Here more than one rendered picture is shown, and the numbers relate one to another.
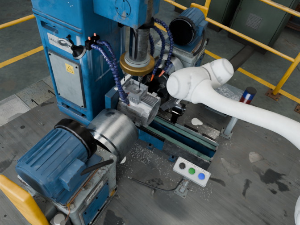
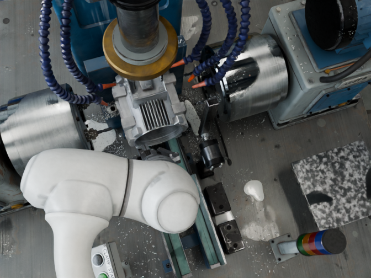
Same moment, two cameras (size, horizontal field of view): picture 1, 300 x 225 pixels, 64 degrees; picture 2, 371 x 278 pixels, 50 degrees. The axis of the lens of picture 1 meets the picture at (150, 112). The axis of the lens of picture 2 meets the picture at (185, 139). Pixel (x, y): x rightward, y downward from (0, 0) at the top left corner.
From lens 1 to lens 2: 79 cm
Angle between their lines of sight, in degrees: 30
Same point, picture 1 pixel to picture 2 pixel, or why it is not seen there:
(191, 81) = (49, 197)
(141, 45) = (127, 28)
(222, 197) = not seen: outside the picture
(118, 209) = (21, 228)
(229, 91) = (361, 185)
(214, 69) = (144, 196)
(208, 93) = (61, 241)
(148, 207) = not seen: hidden behind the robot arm
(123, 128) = (54, 141)
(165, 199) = not seen: hidden behind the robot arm
